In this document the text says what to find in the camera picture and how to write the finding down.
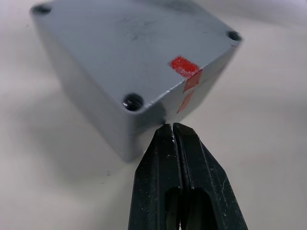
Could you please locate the grey plastic box base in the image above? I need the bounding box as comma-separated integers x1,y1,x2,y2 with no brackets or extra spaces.
35,26,240,164

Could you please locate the grey plastic box lid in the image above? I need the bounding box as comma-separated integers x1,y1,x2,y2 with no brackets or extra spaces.
29,0,243,122

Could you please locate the red tape strip on lid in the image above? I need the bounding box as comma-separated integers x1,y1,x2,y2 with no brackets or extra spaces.
169,56,203,93

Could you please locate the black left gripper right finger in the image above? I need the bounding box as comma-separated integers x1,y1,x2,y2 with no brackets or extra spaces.
172,122,249,230

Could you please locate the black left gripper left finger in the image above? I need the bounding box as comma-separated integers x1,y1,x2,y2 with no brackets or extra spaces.
127,123,182,230

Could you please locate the black screw in lid hole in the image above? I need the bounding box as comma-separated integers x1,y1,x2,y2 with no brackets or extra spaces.
123,96,142,112

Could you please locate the red tape strip on base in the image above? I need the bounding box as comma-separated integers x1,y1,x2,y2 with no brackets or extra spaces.
176,91,195,114

